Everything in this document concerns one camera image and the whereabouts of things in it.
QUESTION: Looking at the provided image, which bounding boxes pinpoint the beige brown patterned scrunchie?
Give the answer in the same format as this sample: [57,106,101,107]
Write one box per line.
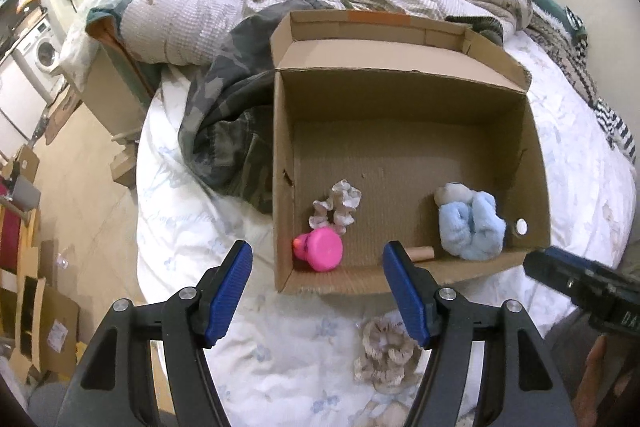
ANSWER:
[352,311,422,395]

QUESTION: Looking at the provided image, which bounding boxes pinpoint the cream white scrunchie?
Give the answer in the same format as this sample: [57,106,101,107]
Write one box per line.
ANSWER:
[308,180,362,236]

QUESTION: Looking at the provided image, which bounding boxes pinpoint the person's right hand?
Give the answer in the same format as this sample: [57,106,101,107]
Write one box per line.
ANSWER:
[572,335,606,427]

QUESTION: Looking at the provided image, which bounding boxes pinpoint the grey trouser leg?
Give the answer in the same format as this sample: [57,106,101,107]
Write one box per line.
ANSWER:
[27,381,67,427]

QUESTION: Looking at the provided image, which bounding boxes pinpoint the cardboard box with label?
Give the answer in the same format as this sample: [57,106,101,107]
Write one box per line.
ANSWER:
[32,280,79,377]

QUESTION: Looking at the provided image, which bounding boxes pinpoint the light blue fluffy socks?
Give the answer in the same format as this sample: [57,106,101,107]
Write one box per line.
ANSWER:
[434,183,506,261]

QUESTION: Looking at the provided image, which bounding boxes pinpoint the white teddy bear bedsheet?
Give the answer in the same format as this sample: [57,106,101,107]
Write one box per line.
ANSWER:
[137,33,637,426]

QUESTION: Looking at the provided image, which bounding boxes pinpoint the pink rubber duck toy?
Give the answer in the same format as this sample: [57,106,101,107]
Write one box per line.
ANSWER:
[292,228,343,272]

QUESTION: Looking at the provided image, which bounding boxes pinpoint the black white striped cloth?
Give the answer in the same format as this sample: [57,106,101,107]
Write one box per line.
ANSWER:
[525,3,637,165]

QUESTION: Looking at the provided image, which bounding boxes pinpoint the open brown cardboard box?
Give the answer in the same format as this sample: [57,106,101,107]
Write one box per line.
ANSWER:
[271,10,551,295]

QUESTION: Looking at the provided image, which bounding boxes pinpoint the grey camouflage blanket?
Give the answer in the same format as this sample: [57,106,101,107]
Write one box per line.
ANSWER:
[178,0,330,215]

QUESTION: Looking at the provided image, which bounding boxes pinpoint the white washing machine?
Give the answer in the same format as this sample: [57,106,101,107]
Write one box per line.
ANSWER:
[12,15,66,106]

